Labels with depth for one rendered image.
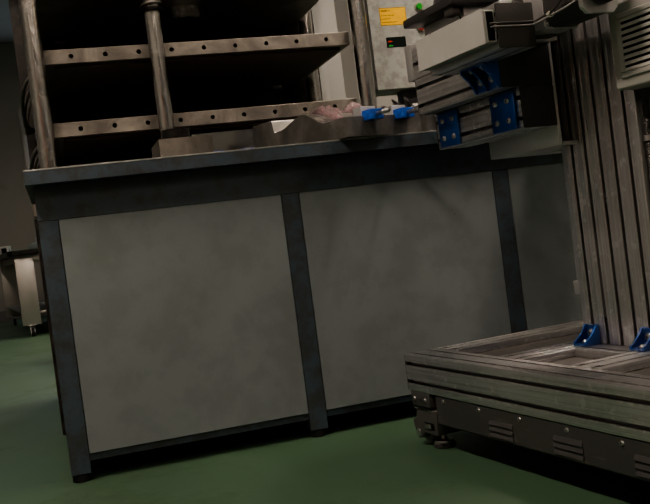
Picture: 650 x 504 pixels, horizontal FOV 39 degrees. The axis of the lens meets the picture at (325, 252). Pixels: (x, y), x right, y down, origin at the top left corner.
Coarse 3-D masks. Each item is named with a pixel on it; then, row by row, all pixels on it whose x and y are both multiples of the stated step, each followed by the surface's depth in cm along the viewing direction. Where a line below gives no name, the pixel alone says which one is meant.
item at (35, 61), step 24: (24, 0) 304; (360, 0) 337; (24, 24) 304; (360, 24) 337; (24, 48) 306; (360, 48) 337; (360, 72) 338; (48, 96) 307; (312, 96) 403; (360, 96) 339; (48, 120) 306; (48, 144) 305
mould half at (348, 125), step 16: (256, 128) 285; (272, 128) 277; (288, 128) 269; (304, 128) 262; (320, 128) 256; (336, 128) 249; (352, 128) 246; (368, 128) 249; (384, 128) 252; (400, 128) 255; (416, 128) 258; (256, 144) 286; (272, 144) 278
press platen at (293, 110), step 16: (192, 112) 326; (208, 112) 328; (224, 112) 329; (240, 112) 331; (256, 112) 333; (272, 112) 334; (288, 112) 336; (304, 112) 338; (64, 128) 314; (80, 128) 318; (96, 128) 317; (112, 128) 318; (128, 128) 320; (144, 128) 321
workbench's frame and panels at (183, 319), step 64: (64, 192) 233; (128, 192) 238; (192, 192) 243; (256, 192) 247; (320, 192) 253; (384, 192) 258; (448, 192) 263; (512, 192) 269; (64, 256) 233; (128, 256) 238; (192, 256) 242; (256, 256) 247; (320, 256) 252; (384, 256) 258; (448, 256) 263; (512, 256) 269; (64, 320) 233; (128, 320) 238; (192, 320) 242; (256, 320) 247; (320, 320) 252; (384, 320) 257; (448, 320) 263; (512, 320) 268; (576, 320) 274; (64, 384) 233; (128, 384) 237; (192, 384) 242; (256, 384) 247; (320, 384) 252; (384, 384) 257; (128, 448) 238
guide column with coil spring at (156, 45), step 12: (144, 0) 318; (144, 12) 319; (156, 12) 319; (156, 24) 318; (156, 36) 318; (156, 48) 318; (156, 60) 318; (156, 72) 318; (156, 84) 319; (168, 84) 320; (156, 96) 319; (168, 96) 320; (156, 108) 320; (168, 108) 319; (168, 120) 319
